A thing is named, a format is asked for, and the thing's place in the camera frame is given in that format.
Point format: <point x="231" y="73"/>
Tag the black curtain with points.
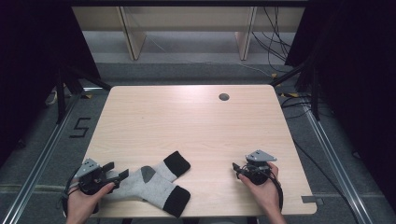
<point x="37" y="62"/>
<point x="358" y="77"/>

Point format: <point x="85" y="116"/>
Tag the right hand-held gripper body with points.
<point x="258" y="172"/>

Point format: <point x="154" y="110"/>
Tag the light wooden furniture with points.
<point x="186" y="18"/>

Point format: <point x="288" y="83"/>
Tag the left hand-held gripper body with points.
<point x="90" y="180"/>

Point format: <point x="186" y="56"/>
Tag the yellow floor tape piece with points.
<point x="87" y="96"/>
<point x="292" y="94"/>

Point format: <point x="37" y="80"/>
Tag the aluminium floor rail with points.
<point x="336" y="168"/>
<point x="40" y="165"/>

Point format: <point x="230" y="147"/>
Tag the grey sock with black cuff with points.
<point x="162" y="193"/>
<point x="178" y="164"/>

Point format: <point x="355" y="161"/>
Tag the black metal stand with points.
<point x="60" y="96"/>
<point x="315" y="99"/>

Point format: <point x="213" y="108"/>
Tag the person's left hand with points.
<point x="82" y="203"/>

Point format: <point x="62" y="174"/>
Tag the person's right hand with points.
<point x="267" y="194"/>

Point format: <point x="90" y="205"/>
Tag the grey tape strip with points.
<point x="312" y="200"/>

